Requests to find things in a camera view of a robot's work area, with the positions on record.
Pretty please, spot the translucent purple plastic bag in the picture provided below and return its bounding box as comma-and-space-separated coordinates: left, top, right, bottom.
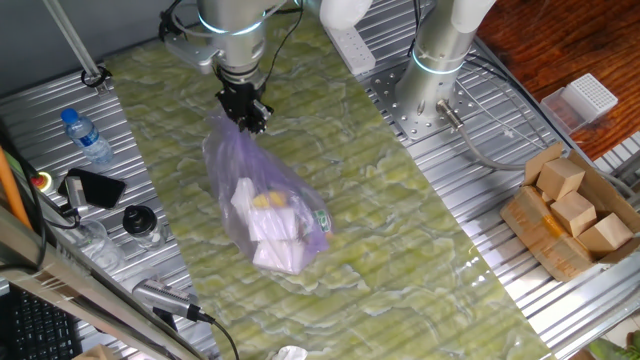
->
201, 112, 335, 276

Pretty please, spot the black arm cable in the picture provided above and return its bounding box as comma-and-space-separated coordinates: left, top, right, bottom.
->
262, 0, 305, 87

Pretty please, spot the black pole clamp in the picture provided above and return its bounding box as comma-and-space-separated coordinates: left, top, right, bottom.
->
80, 65, 113, 90

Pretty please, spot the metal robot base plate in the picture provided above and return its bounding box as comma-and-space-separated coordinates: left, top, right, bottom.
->
367, 59, 482, 142

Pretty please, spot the orange pole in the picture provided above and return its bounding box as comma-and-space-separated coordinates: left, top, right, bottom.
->
0, 147, 34, 231

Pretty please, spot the clear drinking glass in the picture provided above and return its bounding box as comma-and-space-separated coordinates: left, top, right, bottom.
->
74, 219, 126, 274

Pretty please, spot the brown cardboard block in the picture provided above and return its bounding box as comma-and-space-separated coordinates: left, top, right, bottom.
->
549, 190, 599, 238
576, 212, 635, 254
535, 157, 586, 202

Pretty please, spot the white power strip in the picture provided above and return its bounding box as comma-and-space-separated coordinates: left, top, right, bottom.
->
322, 24, 377, 76

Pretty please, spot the open cardboard box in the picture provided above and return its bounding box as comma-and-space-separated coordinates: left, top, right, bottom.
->
499, 141, 640, 284

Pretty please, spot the black keyboard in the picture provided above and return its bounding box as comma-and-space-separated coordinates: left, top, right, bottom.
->
0, 287, 84, 360

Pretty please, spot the yellow object inside bag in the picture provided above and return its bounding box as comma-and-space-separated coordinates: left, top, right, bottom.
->
251, 190, 289, 210

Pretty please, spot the crumpled white tissue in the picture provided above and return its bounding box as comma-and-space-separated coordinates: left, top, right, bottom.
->
272, 344, 309, 360

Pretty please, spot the black camera cable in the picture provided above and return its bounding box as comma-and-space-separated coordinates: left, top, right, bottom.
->
197, 310, 241, 360

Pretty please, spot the green label packet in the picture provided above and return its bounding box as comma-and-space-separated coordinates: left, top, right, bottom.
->
313, 208, 334, 235

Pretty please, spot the clear plastic box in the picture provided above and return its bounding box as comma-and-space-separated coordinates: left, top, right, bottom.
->
539, 87, 587, 135

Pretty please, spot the blue cap water bottle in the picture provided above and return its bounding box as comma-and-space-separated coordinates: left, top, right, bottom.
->
60, 107, 115, 165

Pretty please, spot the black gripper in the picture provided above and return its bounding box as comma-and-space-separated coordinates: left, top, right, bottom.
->
215, 78, 275, 135

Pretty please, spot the white pipette tip box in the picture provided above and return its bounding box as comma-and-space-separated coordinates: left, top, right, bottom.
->
559, 72, 620, 124

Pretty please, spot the thin black table cable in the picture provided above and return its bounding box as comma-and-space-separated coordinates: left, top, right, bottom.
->
464, 52, 571, 151

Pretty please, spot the black smartphone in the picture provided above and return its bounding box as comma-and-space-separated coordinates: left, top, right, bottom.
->
57, 167, 128, 210

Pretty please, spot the black lid glass jar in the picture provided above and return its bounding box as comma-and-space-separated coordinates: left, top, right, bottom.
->
122, 204, 166, 250

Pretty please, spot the green plant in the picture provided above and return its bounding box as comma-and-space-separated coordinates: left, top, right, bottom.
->
587, 329, 640, 360

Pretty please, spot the grey robot hose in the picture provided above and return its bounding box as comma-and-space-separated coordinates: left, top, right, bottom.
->
435, 98, 640, 199

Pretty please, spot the silver camera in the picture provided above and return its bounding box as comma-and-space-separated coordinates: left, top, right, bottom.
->
132, 278, 202, 322

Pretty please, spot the green marble pattern mat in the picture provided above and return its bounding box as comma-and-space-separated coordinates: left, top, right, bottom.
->
103, 0, 554, 360

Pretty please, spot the white tissue pack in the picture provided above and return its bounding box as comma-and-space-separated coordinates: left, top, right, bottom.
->
251, 239, 307, 275
248, 206, 300, 243

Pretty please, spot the red emergency stop button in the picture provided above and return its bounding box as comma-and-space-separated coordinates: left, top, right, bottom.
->
30, 170, 54, 194

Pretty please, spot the aluminium frame bar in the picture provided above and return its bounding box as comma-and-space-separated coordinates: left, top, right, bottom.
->
0, 204, 207, 360

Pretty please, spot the thin aluminium pole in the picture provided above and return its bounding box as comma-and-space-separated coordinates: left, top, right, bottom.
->
42, 0, 109, 95

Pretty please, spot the tall white pack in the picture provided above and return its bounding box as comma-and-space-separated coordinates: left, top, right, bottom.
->
229, 177, 257, 221

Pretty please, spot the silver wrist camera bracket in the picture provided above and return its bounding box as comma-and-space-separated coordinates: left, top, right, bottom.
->
158, 9, 221, 75

